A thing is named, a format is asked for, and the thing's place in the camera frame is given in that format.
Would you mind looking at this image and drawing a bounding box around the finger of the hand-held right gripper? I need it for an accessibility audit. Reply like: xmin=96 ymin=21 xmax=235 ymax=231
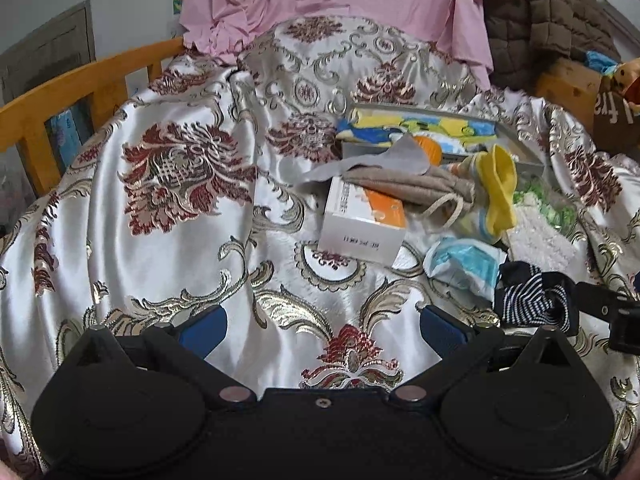
xmin=542 ymin=271 xmax=626 ymax=321

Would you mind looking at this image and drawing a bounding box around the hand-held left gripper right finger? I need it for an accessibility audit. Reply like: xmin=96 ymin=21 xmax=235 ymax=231
xmin=387 ymin=305 xmax=576 ymax=406

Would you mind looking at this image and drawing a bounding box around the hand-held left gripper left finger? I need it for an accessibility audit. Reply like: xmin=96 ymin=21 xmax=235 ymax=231
xmin=75 ymin=304 xmax=258 ymax=406

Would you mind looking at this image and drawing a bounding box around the navy white striped sock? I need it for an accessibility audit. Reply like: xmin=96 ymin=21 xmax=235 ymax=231
xmin=495 ymin=260 xmax=583 ymax=331

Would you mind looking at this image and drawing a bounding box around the blue face mask packet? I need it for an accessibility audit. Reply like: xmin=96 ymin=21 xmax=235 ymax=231
xmin=424 ymin=236 xmax=508 ymax=303

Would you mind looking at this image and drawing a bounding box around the white fluffy sock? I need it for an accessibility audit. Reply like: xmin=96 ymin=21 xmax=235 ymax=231
xmin=505 ymin=205 xmax=578 ymax=266

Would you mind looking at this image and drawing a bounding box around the yellow sock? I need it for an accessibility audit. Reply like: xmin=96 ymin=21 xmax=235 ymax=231
xmin=472 ymin=144 xmax=518 ymax=236

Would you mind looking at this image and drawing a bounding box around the grey storage box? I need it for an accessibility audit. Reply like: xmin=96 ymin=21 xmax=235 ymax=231
xmin=340 ymin=102 xmax=546 ymax=178

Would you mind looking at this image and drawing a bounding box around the floral satin bedspread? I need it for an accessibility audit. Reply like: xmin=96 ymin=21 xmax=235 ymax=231
xmin=0 ymin=15 xmax=640 ymax=480

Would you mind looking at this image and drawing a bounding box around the white orange cardboard box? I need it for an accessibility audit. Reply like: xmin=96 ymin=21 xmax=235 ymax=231
xmin=317 ymin=177 xmax=408 ymax=267

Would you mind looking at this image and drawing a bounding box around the brown lettered pillow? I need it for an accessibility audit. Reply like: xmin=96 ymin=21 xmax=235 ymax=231
xmin=592 ymin=90 xmax=640 ymax=153

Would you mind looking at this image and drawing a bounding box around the grey cloth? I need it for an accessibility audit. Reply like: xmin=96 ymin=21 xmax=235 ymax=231
xmin=295 ymin=136 xmax=433 ymax=183

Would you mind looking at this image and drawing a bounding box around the yellow blue patterned cloth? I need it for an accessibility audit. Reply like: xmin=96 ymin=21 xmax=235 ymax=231
xmin=336 ymin=112 xmax=501 ymax=153

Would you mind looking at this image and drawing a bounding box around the orange stuffed toy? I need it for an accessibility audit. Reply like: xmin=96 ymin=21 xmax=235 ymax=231
xmin=600 ymin=57 xmax=640 ymax=106

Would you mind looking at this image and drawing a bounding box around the brown quilted jacket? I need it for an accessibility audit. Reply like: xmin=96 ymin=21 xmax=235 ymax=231
xmin=482 ymin=0 xmax=623 ymax=91

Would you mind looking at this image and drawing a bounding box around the wooden bed frame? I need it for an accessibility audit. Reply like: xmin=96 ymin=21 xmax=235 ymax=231
xmin=0 ymin=37 xmax=186 ymax=198

